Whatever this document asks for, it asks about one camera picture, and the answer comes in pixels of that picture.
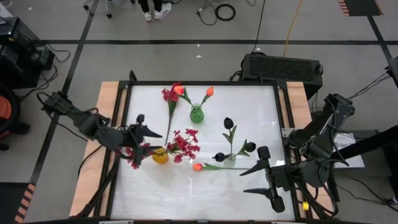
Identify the yellow glass vase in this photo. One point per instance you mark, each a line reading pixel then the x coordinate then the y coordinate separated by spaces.
pixel 160 158

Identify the green glass vase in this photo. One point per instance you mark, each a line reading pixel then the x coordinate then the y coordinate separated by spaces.
pixel 196 115

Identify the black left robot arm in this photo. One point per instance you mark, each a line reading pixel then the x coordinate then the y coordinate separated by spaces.
pixel 87 123

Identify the office chair base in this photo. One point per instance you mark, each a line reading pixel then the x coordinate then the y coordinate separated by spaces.
pixel 108 15

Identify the black equipment rack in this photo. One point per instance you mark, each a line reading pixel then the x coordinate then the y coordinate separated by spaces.
pixel 18 62

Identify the black hazard-striped floor mat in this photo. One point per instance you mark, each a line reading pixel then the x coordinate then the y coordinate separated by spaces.
pixel 360 7
pixel 12 202

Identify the person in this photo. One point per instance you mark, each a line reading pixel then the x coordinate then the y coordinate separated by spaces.
pixel 161 9

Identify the black overhead support beam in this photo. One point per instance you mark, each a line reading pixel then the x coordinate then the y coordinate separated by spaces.
pixel 367 144

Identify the red carnation stem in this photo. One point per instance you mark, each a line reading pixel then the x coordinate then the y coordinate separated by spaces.
pixel 185 144

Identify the wooden base board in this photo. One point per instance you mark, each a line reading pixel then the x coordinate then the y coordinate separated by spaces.
pixel 105 93

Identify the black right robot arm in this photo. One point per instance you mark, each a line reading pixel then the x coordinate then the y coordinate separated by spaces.
pixel 329 124

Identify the clear glass vase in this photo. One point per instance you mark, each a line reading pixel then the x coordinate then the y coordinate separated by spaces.
pixel 230 159

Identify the silver metal plate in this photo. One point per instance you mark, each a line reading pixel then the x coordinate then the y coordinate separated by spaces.
pixel 286 132

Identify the orange artificial tulip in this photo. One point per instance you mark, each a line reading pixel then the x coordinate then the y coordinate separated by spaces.
pixel 210 91
pixel 197 167
pixel 178 90

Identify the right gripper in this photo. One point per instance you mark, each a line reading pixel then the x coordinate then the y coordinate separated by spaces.
pixel 284 177

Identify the black perforated computer case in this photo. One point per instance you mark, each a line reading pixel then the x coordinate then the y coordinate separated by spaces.
pixel 280 67

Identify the orange and black vacuum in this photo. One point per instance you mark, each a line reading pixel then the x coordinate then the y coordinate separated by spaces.
pixel 3 109

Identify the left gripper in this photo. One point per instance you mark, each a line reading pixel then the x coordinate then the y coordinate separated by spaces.
pixel 136 137

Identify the black metal frame post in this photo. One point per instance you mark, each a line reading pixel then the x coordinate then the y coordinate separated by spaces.
pixel 202 83

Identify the white paper sign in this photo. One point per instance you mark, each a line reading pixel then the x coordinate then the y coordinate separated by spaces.
pixel 354 158

